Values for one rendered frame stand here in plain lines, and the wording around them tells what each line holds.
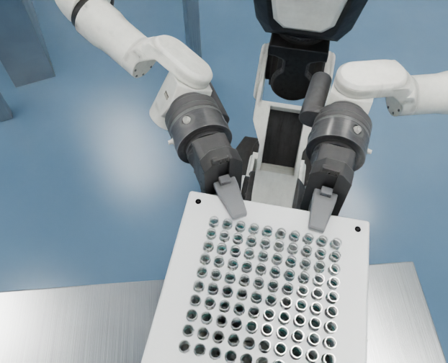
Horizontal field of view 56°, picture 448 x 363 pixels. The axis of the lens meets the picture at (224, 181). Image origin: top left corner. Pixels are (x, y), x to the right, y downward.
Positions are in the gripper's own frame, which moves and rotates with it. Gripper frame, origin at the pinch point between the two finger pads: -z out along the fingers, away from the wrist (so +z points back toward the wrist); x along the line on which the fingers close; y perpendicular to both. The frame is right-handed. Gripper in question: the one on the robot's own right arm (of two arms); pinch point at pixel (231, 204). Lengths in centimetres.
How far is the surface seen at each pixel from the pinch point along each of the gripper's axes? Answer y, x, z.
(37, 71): 40, 95, 157
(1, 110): 59, 95, 136
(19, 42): 41, 77, 157
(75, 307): 26.4, 18.1, 0.6
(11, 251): 64, 103, 67
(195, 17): -38, 73, 140
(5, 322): 37.2, 18.3, 2.3
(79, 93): 24, 101, 141
